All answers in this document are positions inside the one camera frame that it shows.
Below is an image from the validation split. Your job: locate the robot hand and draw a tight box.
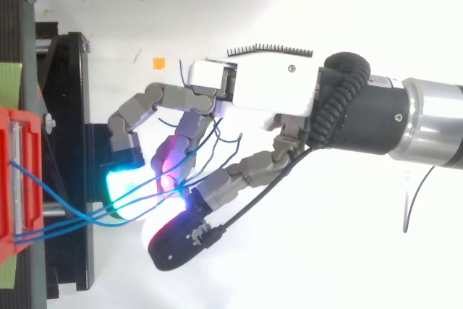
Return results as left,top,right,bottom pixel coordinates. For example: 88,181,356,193
105,42,321,272

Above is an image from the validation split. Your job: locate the blue cable bundle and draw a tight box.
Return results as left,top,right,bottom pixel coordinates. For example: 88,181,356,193
8,59,243,247

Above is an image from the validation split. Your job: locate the black stand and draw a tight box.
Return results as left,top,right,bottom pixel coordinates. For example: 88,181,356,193
0,0,145,309

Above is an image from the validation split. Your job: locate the red bin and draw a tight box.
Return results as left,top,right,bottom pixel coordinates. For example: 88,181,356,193
0,105,45,266

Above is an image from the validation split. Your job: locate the black coiled cable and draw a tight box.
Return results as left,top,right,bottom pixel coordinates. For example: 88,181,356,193
311,51,371,150

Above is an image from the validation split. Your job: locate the thin black cable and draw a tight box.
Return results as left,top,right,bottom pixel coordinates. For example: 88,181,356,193
402,166,436,234
205,147,315,248

